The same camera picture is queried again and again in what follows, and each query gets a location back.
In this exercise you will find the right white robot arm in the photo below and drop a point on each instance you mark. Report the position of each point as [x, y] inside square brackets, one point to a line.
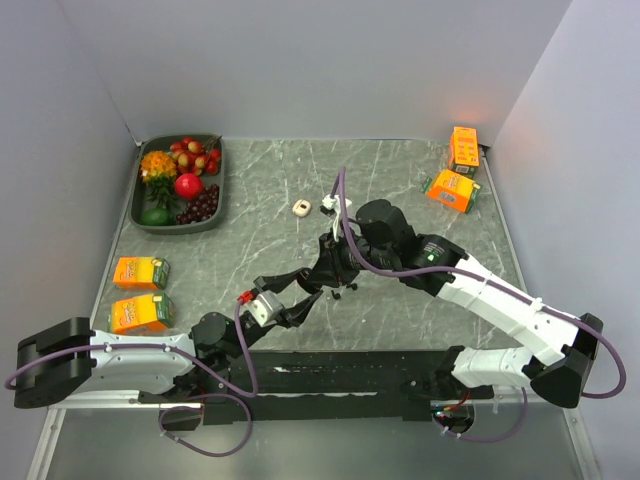
[554, 356]

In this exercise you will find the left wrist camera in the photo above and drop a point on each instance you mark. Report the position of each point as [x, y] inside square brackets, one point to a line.
[263, 307]

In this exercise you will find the orange juice box left upper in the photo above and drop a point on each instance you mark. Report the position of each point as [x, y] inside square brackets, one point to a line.
[141, 273]

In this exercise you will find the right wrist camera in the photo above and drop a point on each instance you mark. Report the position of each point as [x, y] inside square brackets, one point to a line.
[331, 207]

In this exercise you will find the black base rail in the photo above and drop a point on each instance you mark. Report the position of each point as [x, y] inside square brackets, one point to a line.
[355, 384]

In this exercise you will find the black earbud charging case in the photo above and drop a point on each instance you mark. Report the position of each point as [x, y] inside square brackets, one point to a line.
[302, 280]

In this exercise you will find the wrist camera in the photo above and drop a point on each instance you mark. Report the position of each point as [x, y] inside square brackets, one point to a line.
[263, 307]
[331, 207]

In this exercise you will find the dark grape bunch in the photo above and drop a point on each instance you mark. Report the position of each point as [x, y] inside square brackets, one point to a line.
[202, 208]

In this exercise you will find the orange juice box tilted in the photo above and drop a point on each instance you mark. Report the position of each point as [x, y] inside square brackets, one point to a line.
[453, 190]

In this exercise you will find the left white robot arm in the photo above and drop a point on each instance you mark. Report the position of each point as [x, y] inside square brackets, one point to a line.
[72, 358]

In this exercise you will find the orange juice box left lower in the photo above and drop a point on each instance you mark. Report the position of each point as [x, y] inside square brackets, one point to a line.
[148, 313]

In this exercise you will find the orange juice box far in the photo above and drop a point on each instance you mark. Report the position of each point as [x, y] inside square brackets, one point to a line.
[464, 156]

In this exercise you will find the beige earbud charging case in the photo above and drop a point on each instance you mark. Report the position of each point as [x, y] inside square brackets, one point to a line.
[301, 208]

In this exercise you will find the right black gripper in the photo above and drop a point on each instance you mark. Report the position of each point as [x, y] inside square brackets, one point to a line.
[329, 269]

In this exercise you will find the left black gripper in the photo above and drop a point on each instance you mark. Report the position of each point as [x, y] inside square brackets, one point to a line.
[294, 315]

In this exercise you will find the orange pineapple toy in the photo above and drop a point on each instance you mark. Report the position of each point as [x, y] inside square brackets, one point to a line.
[158, 173]

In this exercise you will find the red apple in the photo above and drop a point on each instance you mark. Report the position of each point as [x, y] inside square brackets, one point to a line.
[188, 186]

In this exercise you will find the green avocado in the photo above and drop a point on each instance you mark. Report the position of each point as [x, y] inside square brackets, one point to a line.
[157, 217]

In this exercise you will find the red lychee bunch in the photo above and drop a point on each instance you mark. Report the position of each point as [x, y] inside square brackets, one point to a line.
[197, 157]

